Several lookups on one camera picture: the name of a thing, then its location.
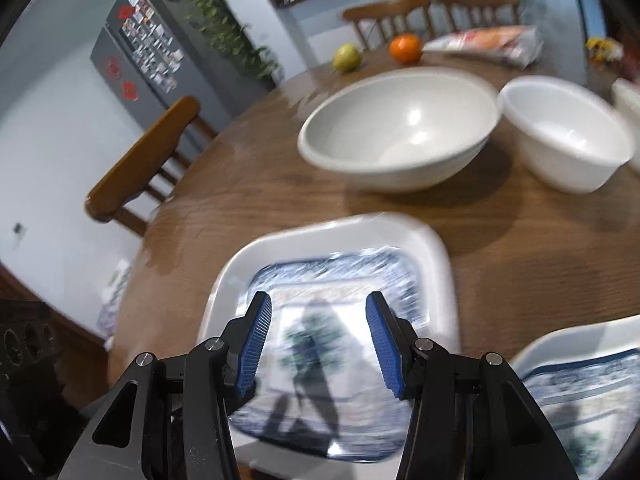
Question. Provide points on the yellow snack bag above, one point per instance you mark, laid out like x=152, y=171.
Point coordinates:
x=600, y=50

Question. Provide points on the trailing green vine plant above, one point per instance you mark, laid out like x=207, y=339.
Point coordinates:
x=220, y=15

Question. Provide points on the green pear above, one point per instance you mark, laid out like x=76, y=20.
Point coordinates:
x=347, y=57

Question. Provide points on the square blue patterned plate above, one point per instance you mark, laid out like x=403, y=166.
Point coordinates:
x=350, y=250
x=575, y=375

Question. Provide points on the group of fridge magnets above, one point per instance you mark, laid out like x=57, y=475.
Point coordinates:
x=150, y=45

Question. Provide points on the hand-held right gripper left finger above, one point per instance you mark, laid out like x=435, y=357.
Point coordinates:
x=255, y=345

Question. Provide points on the grey refrigerator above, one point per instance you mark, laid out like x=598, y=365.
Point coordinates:
x=200, y=65

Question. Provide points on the large grey-white bowl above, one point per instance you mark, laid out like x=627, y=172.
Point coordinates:
x=400, y=125

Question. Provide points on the white bread bag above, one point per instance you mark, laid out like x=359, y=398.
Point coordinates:
x=500, y=42

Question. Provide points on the white plastic bag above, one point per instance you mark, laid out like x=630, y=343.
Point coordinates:
x=115, y=295

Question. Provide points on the orange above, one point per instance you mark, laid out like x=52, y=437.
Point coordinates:
x=406, y=48

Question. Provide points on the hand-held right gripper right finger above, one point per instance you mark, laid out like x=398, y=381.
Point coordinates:
x=382, y=345

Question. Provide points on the dark cabinet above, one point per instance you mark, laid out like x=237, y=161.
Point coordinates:
x=25, y=350

